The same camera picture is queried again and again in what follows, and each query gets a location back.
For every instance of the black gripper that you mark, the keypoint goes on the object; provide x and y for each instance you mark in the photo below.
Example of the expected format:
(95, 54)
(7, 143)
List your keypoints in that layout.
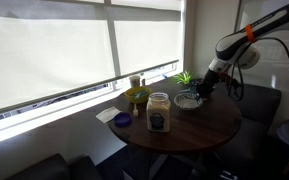
(206, 87)

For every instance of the patterned bowl with sugar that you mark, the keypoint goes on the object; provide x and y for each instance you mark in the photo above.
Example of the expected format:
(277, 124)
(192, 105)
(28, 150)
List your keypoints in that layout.
(188, 101)

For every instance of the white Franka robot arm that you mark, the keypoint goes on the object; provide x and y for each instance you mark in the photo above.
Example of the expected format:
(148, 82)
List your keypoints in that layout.
(237, 43)

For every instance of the teal utensil in bowl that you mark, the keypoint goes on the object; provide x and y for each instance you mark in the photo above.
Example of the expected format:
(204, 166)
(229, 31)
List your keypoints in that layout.
(140, 95)

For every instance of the yellow bowl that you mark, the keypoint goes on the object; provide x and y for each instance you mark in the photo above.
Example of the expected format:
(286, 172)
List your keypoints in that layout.
(130, 96)

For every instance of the small green plant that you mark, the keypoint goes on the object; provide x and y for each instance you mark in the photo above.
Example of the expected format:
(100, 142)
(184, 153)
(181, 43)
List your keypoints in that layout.
(183, 78)

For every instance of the glass jar with label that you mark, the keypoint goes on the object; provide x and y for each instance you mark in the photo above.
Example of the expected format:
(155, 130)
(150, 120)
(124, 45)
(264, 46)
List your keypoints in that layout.
(158, 113)

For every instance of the dark grey sofa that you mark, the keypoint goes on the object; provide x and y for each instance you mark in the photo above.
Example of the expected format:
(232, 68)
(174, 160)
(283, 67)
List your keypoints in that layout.
(257, 106)

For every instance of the small white scoop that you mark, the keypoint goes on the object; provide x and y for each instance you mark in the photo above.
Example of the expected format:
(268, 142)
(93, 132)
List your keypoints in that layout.
(135, 111)

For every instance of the grey metal table legs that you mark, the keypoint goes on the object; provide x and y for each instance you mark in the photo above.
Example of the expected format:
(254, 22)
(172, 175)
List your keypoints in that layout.
(157, 165)

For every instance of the blue jar lid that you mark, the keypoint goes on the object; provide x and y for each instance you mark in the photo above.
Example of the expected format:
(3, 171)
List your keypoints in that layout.
(122, 120)

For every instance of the white paper napkin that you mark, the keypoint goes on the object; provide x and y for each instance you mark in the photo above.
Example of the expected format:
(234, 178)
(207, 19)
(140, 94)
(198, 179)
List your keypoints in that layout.
(108, 114)

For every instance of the grey roller blind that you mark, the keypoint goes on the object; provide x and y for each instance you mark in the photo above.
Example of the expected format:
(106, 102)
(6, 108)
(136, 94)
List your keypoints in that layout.
(50, 56)

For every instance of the black and orange wrist camera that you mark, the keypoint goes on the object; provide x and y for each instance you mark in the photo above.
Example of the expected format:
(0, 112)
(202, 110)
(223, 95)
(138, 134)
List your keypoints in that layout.
(227, 79)

